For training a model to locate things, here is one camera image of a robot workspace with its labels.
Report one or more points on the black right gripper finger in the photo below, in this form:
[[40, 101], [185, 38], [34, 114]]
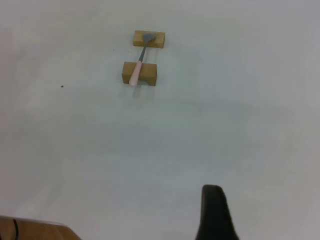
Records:
[[215, 217]]

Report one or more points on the flat wooden block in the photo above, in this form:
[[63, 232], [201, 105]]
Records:
[[160, 41]]

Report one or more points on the arched wooden block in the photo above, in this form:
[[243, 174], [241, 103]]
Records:
[[148, 71]]

